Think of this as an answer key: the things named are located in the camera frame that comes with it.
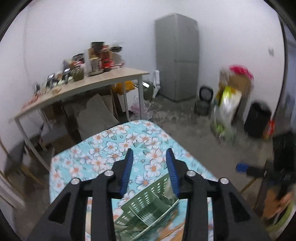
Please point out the red snack packet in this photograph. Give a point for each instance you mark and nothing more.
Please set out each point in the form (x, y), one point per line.
(270, 129)

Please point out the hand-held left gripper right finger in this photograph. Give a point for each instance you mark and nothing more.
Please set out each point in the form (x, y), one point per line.
(173, 171)

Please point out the brown printed box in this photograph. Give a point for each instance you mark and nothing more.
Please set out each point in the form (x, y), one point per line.
(94, 55)

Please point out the person's right forearm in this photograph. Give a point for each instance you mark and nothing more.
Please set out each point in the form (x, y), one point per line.
(286, 198)

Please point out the blue floral blanket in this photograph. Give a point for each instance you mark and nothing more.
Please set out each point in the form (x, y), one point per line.
(101, 150)

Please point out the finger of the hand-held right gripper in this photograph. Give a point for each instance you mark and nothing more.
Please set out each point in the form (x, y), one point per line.
(242, 167)

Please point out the yellow plastic bag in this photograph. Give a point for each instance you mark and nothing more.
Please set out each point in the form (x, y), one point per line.
(124, 87)

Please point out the yellow rice sack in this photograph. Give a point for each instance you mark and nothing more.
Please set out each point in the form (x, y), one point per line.
(227, 102)

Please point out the pink plastic bag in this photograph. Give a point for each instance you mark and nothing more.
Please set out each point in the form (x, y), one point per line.
(240, 71)

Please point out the green plastic utensil holder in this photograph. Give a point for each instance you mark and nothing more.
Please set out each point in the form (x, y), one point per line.
(148, 201)

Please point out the black camera device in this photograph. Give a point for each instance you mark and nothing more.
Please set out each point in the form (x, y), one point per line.
(50, 80)

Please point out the wooden chair black seat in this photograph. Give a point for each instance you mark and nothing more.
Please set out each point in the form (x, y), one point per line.
(16, 160)

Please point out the grey refrigerator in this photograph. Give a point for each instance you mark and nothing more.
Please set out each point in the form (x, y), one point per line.
(178, 58)

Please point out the long wooden table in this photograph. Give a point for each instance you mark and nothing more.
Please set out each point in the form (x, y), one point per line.
(92, 84)

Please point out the plastic bag of vegetables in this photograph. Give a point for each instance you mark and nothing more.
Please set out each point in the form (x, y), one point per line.
(223, 129)

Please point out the yellow-green cloth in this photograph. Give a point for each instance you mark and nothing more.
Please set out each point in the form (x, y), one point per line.
(283, 222)

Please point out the black trash bin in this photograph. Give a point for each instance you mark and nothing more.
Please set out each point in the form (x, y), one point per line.
(257, 120)

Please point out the black rice cooker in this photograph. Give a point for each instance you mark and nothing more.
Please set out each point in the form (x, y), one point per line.
(204, 99)

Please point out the jar of green pickles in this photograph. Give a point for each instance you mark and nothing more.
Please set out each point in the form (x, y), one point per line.
(78, 74)

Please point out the red bottle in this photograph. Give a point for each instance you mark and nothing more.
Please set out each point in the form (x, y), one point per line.
(106, 59)

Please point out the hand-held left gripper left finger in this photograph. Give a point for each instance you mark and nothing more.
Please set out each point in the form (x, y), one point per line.
(126, 171)

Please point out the cardboard box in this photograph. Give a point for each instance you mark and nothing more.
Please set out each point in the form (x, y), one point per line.
(238, 81)

